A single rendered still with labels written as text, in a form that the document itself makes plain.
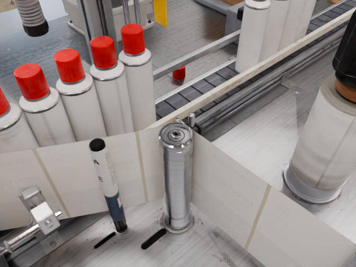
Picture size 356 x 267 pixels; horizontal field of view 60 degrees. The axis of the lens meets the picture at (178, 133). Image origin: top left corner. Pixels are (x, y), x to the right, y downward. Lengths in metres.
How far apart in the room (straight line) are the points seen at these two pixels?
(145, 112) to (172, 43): 0.44
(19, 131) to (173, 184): 0.21
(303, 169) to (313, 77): 0.43
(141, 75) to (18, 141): 0.20
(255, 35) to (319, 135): 0.31
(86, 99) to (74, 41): 0.57
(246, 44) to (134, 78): 0.30
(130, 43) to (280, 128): 0.33
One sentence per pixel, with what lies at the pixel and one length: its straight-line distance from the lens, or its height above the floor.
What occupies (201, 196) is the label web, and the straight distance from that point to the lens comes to 0.41.
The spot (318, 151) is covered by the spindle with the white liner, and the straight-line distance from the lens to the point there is 0.45.
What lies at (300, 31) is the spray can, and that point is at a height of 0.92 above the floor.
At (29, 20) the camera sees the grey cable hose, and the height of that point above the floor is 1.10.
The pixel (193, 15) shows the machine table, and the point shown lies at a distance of 1.11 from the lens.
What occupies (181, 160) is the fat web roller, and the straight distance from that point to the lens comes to 0.33.
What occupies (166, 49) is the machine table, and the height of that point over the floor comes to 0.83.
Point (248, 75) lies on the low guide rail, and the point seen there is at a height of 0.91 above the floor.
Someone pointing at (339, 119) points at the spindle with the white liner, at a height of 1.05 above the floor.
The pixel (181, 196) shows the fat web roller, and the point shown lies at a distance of 0.39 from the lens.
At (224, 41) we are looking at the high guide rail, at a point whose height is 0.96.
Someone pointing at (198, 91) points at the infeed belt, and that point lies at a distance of 0.68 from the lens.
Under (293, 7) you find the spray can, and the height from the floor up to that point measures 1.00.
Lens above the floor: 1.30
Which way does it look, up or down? 46 degrees down
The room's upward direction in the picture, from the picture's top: straight up
